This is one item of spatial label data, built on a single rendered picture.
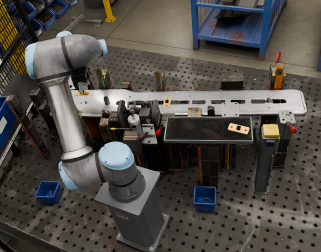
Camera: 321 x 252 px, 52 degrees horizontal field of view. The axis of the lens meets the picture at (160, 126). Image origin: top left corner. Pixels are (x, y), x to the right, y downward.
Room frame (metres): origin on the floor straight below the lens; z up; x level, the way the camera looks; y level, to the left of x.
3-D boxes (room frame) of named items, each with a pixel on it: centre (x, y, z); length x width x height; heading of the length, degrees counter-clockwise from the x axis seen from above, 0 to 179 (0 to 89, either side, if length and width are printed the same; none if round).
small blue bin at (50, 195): (1.03, 0.66, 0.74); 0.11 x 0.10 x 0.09; 75
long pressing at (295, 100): (1.30, -0.08, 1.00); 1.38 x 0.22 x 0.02; 75
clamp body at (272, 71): (1.33, -0.68, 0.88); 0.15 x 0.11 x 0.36; 165
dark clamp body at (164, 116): (1.10, -0.04, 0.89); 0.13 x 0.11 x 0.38; 165
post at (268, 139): (0.85, -0.45, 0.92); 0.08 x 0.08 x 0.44; 75
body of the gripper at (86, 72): (1.41, 0.36, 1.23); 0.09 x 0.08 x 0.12; 75
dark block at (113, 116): (1.15, 0.21, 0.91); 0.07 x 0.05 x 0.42; 165
